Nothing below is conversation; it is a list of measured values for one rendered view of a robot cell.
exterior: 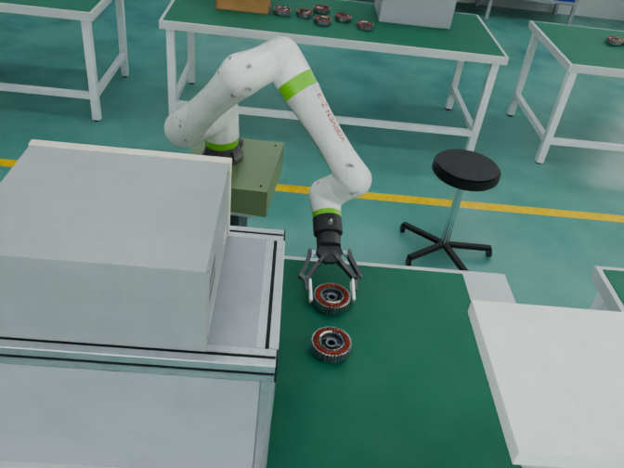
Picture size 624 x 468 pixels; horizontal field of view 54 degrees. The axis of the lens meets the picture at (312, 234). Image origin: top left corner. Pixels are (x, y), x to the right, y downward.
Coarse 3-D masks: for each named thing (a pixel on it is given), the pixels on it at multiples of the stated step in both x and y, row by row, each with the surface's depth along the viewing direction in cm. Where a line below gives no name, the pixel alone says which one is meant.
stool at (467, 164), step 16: (448, 160) 307; (464, 160) 309; (480, 160) 311; (448, 176) 296; (464, 176) 295; (480, 176) 297; (496, 176) 298; (448, 224) 325; (432, 240) 337; (448, 240) 333; (416, 256) 322
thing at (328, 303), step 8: (320, 288) 184; (328, 288) 185; (336, 288) 185; (344, 288) 186; (320, 296) 181; (328, 296) 183; (336, 296) 183; (344, 296) 183; (320, 304) 179; (328, 304) 179; (336, 304) 179; (344, 304) 180; (328, 312) 179; (336, 312) 180
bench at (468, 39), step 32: (192, 0) 411; (288, 0) 435; (320, 0) 443; (192, 32) 458; (224, 32) 376; (256, 32) 376; (288, 32) 379; (320, 32) 385; (352, 32) 392; (384, 32) 399; (416, 32) 406; (448, 32) 414; (480, 32) 421; (192, 64) 468; (448, 96) 488; (480, 96) 409; (416, 128) 420; (448, 128) 421
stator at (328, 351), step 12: (312, 336) 169; (324, 336) 170; (336, 336) 170; (348, 336) 170; (312, 348) 166; (324, 348) 165; (336, 348) 168; (348, 348) 166; (324, 360) 165; (336, 360) 164
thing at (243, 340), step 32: (224, 256) 140; (256, 256) 141; (224, 288) 131; (256, 288) 132; (224, 320) 123; (256, 320) 124; (0, 352) 113; (32, 352) 113; (64, 352) 113; (96, 352) 113; (128, 352) 114; (160, 352) 115; (192, 352) 116; (224, 352) 117; (256, 352) 117
